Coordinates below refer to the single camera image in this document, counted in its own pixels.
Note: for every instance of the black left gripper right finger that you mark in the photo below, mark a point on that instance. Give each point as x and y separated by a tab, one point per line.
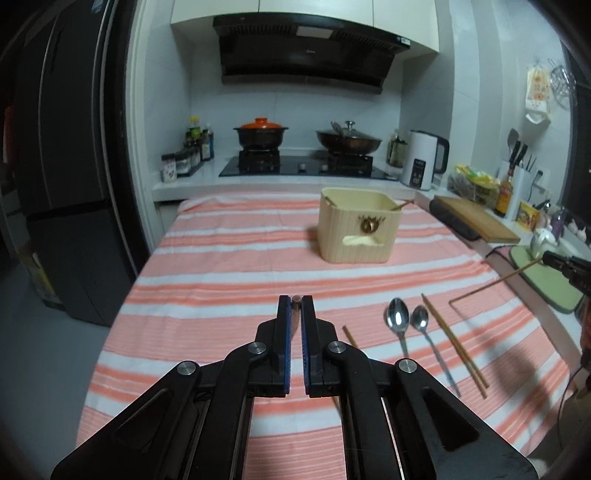
399	421

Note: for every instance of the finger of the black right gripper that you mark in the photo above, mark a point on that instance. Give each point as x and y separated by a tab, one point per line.
570	267

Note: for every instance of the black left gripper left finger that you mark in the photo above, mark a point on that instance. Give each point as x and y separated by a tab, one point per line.
193	423

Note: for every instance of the brown wooden chopstick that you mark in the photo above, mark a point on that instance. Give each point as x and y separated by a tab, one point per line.
350	337

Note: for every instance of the small steel spoon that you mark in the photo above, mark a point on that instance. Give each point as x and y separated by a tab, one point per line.
420	321

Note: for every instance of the large steel spoon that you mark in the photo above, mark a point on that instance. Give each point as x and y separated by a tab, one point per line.
398	321

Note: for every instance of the green mat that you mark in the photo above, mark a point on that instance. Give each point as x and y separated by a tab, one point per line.
550	284

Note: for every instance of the white teapot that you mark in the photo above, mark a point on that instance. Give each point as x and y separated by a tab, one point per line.
542	241

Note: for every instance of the wooden cutting board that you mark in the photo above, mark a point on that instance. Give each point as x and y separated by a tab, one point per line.
471	221

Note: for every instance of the brown sauce bottle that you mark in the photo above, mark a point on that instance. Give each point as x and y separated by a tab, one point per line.
505	194

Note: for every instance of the white knife holder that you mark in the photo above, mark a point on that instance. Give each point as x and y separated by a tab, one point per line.
522	181

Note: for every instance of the striped pink white tablecloth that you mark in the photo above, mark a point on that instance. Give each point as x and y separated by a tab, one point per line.
228	257

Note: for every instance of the white electric kettle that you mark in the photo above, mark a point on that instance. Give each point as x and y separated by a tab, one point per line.
427	156

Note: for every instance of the beige utensil holder box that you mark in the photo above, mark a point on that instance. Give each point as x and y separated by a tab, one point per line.
360	228

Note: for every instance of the black wok pan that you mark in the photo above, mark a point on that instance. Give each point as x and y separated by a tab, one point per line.
346	139

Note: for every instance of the black gas stove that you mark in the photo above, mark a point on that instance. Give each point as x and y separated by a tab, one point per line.
318	164

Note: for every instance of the black pot orange lid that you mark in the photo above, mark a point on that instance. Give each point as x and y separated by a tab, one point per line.
260	134

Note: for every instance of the black refrigerator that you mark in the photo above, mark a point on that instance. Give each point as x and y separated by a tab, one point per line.
63	86

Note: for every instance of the black range hood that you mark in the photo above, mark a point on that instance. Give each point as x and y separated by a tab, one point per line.
305	49

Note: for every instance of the wire basket with packets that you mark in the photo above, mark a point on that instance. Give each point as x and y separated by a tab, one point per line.
476	186

